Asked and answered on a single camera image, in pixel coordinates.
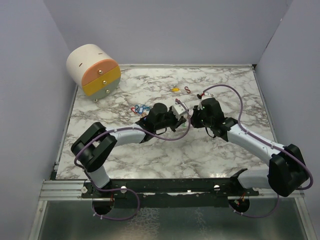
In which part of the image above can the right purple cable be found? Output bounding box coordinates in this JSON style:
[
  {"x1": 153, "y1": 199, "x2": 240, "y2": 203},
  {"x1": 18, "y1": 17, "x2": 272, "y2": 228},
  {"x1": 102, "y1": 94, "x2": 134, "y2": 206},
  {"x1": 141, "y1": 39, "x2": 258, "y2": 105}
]
[{"x1": 199, "y1": 84, "x2": 315, "y2": 218}]

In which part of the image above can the purple cable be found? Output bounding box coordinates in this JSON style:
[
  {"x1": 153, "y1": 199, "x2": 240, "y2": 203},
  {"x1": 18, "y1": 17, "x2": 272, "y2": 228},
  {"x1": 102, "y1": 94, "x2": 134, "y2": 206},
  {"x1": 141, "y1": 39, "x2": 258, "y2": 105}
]
[
  {"x1": 199, "y1": 84, "x2": 315, "y2": 218},
  {"x1": 74, "y1": 99, "x2": 192, "y2": 221}
]

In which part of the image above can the blue tag key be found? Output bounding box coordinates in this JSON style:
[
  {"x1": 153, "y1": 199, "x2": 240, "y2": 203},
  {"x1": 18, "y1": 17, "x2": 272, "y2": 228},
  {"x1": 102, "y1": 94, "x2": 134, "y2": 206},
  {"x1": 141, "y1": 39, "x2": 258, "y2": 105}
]
[{"x1": 138, "y1": 107, "x2": 144, "y2": 114}]

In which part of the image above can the round pastel drawer cabinet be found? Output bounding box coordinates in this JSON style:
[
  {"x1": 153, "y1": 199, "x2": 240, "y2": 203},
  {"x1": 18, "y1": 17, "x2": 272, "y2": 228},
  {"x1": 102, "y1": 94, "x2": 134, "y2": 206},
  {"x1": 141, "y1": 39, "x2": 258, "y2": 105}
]
[{"x1": 66, "y1": 44, "x2": 121, "y2": 102}]

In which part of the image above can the yellow tag key far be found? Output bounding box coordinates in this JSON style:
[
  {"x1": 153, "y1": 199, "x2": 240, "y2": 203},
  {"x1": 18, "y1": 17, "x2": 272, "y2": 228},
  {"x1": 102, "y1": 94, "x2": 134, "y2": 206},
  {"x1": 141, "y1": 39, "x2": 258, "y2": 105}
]
[{"x1": 170, "y1": 87, "x2": 180, "y2": 92}]

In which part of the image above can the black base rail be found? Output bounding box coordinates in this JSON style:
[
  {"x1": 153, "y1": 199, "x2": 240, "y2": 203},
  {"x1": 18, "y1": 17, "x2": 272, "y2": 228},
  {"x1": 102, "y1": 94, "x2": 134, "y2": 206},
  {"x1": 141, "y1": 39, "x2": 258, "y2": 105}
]
[{"x1": 81, "y1": 176, "x2": 259, "y2": 209}]

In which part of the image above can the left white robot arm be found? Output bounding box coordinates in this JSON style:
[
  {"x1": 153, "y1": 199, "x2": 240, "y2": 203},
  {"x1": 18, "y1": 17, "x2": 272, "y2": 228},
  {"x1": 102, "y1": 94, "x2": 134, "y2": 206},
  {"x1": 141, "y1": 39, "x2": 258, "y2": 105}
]
[{"x1": 70, "y1": 99, "x2": 191, "y2": 198}]

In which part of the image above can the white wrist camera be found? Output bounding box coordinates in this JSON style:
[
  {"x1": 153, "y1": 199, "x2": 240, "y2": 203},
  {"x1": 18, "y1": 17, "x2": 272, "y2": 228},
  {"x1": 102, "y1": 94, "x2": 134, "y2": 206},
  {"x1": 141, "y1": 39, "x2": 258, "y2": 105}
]
[
  {"x1": 171, "y1": 102, "x2": 189, "y2": 120},
  {"x1": 196, "y1": 91, "x2": 214, "y2": 101}
]

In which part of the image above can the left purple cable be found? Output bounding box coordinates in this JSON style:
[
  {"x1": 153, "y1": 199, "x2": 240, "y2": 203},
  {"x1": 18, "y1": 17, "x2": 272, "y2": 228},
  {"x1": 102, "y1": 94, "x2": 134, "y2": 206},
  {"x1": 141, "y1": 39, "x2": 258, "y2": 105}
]
[{"x1": 74, "y1": 99, "x2": 192, "y2": 221}]

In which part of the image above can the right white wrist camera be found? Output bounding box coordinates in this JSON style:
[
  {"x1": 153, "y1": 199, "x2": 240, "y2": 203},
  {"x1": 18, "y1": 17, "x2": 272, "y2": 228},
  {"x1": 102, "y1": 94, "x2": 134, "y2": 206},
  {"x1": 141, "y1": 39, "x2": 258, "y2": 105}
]
[{"x1": 196, "y1": 91, "x2": 214, "y2": 101}]

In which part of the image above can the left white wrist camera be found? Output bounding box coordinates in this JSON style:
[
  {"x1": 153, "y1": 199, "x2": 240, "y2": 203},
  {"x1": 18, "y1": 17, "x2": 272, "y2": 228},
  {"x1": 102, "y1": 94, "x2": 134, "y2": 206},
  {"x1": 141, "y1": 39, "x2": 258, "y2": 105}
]
[{"x1": 171, "y1": 102, "x2": 189, "y2": 120}]

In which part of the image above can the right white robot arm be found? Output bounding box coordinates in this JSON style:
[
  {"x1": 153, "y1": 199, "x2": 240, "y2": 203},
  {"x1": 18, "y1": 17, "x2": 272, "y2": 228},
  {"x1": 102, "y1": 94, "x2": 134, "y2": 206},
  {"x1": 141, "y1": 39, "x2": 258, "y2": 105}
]
[{"x1": 191, "y1": 97, "x2": 311, "y2": 197}]

